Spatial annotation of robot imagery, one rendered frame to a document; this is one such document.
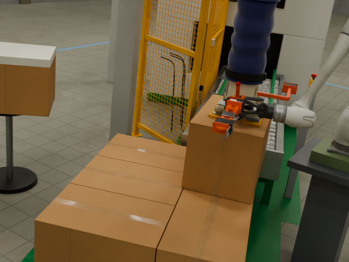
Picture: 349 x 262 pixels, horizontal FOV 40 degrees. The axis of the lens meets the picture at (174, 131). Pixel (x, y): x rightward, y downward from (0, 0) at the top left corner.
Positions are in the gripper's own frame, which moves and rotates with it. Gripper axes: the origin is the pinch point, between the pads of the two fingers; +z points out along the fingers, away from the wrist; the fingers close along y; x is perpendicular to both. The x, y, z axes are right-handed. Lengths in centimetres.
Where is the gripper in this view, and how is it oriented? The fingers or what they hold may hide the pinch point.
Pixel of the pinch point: (235, 105)
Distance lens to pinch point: 251.2
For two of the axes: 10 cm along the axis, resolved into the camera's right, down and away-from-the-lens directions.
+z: -9.7, -2.0, 1.6
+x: 2.2, -3.4, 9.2
